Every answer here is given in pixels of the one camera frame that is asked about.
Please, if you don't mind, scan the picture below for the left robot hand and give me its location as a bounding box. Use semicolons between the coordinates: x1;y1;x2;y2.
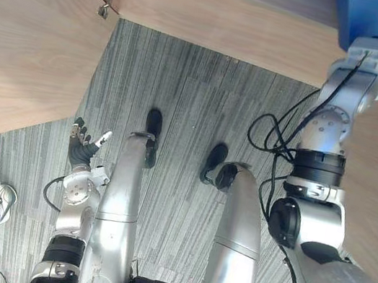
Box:
63;116;115;177

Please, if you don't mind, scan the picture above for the wooden office cabinet body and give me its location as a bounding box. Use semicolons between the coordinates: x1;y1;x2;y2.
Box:
22;0;378;99

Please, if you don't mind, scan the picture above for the left silver robot leg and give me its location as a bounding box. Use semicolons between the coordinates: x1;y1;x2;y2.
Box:
78;126;162;283

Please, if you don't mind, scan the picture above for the silver robot leg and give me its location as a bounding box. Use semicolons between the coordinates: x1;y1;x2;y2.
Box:
198;158;277;283
78;126;162;283

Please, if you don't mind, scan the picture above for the left dark robot foot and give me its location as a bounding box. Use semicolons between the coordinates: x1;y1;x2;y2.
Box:
137;107;167;172

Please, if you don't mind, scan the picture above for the dark robot foot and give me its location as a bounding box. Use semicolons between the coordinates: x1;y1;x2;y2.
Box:
198;140;231;188
137;107;167;172

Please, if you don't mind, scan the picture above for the right dark robot foot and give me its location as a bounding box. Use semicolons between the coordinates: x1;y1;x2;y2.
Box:
198;140;231;188

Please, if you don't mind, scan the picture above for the right silver robot leg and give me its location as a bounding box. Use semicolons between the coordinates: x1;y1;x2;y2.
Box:
198;158;277;283

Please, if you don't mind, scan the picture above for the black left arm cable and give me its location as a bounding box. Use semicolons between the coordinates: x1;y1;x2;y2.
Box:
39;173;69;214

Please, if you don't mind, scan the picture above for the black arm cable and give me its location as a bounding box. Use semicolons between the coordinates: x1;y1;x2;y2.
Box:
232;77;323;230
39;173;69;214

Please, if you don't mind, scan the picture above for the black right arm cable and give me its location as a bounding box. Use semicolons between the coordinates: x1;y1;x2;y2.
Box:
232;77;323;230

